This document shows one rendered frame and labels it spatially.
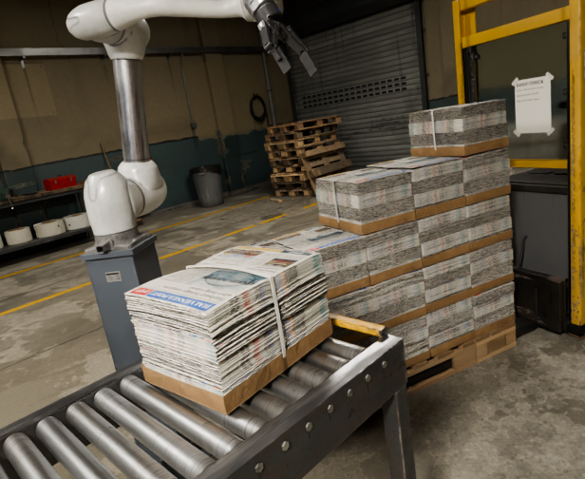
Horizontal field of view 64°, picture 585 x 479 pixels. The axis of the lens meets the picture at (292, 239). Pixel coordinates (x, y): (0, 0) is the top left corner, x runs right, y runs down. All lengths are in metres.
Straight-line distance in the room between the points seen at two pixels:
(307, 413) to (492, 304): 1.79
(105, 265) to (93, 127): 6.92
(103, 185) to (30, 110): 6.63
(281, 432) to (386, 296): 1.29
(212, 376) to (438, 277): 1.53
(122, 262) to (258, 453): 1.05
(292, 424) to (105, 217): 1.09
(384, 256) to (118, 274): 1.09
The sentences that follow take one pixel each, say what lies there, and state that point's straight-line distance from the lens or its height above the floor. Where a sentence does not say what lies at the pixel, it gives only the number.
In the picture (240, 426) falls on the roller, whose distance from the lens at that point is 0.98.
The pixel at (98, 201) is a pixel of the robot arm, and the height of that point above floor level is 1.18.
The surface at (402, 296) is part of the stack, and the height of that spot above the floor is 0.50.
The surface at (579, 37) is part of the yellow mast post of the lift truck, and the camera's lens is 2.59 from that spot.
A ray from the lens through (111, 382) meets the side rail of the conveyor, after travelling 1.27.
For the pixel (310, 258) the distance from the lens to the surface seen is 1.10.
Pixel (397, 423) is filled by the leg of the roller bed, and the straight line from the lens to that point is 1.26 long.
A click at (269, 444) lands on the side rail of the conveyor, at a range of 0.91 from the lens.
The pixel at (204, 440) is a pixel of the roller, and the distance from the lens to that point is 0.98.
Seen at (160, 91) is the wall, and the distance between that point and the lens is 9.30.
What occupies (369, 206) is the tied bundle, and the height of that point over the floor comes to 0.95.
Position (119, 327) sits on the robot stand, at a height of 0.71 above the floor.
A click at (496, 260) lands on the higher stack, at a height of 0.51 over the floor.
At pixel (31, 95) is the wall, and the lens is 8.40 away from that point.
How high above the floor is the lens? 1.35
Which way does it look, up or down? 14 degrees down
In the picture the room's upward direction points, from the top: 9 degrees counter-clockwise
